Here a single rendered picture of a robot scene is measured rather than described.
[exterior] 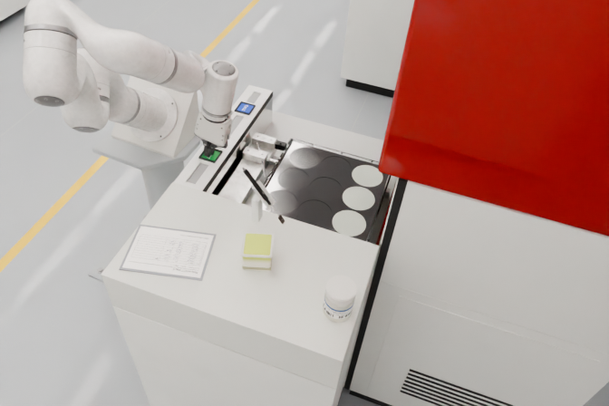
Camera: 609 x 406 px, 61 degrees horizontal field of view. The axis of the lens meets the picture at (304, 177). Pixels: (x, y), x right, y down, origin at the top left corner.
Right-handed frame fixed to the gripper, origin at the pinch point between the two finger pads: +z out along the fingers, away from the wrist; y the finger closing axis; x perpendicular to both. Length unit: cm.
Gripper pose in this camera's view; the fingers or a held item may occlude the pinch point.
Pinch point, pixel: (209, 149)
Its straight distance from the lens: 161.9
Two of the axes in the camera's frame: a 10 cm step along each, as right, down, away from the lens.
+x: -3.3, 6.5, -6.9
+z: -2.5, 6.4, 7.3
